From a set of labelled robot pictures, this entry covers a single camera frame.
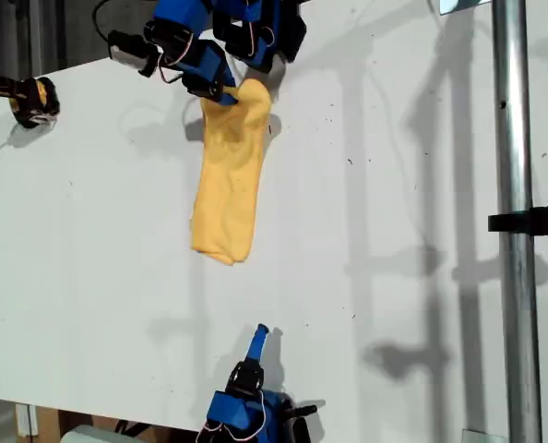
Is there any yellow towel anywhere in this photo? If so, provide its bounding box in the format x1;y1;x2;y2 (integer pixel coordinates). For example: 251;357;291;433
189;77;274;267

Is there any white container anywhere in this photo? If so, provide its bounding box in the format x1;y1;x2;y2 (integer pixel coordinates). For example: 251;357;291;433
60;424;118;443

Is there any brown cardboard box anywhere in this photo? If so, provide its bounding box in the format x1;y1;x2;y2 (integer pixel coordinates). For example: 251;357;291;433
29;405;201;443

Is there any black clamp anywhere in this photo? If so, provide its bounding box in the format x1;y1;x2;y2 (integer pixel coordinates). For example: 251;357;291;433
487;196;548;245

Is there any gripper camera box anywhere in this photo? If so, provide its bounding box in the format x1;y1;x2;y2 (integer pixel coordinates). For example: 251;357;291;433
292;413;313;443
106;30;158;78

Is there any gripper camera cable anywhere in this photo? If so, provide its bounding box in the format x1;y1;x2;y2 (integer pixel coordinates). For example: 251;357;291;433
92;0;118;42

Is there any white table bracket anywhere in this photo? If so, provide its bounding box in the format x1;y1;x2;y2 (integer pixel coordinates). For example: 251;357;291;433
15;403;39;437

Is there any steel post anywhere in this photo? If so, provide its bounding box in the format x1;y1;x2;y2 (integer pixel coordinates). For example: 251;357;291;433
491;0;543;443

